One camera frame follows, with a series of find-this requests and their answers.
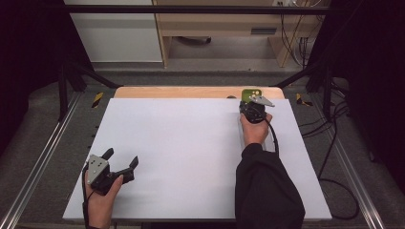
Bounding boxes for yellow black floor tape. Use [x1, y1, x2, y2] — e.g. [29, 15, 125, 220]
[91, 92, 105, 109]
[295, 93, 314, 108]

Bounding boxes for person's left hand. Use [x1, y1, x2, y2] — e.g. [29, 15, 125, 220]
[84, 175, 125, 229]

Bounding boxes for wooden table board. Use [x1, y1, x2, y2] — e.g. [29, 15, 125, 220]
[114, 85, 286, 100]

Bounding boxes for black floor cable bundle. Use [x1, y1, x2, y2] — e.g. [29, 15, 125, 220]
[298, 80, 352, 179]

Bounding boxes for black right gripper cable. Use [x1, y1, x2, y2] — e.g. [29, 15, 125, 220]
[265, 117, 361, 221]

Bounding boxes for aluminium floor rail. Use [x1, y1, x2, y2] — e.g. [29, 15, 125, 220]
[0, 92, 82, 229]
[309, 94, 388, 229]

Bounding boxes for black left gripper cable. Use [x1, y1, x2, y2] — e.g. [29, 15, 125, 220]
[81, 162, 92, 229]

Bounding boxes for white cabinet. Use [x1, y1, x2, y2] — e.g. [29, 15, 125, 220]
[63, 0, 164, 64]

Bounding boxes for green phone case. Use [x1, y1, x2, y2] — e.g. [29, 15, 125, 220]
[241, 88, 264, 103]

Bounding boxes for black frame stand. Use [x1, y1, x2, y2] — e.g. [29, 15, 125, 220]
[271, 60, 335, 122]
[56, 58, 123, 122]

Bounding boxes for black horizontal frame bar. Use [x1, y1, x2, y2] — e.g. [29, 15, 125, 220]
[60, 4, 332, 15]

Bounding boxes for light wooden desk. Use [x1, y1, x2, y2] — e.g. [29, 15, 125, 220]
[152, 0, 324, 69]

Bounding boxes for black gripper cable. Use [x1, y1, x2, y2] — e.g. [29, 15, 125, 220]
[265, 117, 361, 221]
[81, 162, 92, 229]

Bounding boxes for person's right hand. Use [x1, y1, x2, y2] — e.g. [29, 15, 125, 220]
[240, 114, 274, 149]

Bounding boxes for hanging desk cables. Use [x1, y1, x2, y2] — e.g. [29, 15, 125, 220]
[276, 0, 323, 69]

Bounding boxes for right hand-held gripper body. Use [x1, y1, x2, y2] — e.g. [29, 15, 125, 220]
[239, 94, 276, 125]

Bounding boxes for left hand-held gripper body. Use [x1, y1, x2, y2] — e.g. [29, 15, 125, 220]
[83, 154, 124, 197]

